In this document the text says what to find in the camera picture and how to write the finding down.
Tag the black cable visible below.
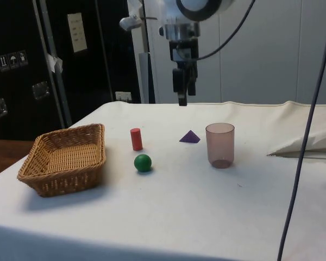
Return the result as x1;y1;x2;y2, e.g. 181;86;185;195
277;0;326;261
189;0;258;61

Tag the purple triangular block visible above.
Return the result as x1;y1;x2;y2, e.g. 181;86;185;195
179;129;201;144

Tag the wicker basket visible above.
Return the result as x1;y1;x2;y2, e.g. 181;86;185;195
16;123;108;198

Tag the red cylinder block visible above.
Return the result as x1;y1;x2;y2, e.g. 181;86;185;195
129;127;144;151

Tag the black cabinet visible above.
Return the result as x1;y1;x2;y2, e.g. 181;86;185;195
0;0;142;141

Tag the see-through pink cup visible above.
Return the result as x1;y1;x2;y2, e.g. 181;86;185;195
205;122;235;170

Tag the green ball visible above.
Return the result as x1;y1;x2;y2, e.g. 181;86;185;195
133;153;153;173

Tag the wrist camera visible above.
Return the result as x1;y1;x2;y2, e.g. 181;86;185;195
118;15;143;32

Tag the pale locker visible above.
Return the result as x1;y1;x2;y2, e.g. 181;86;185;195
127;0;221;104
297;0;326;106
220;0;299;104

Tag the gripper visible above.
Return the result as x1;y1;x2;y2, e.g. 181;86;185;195
168;39;199;107

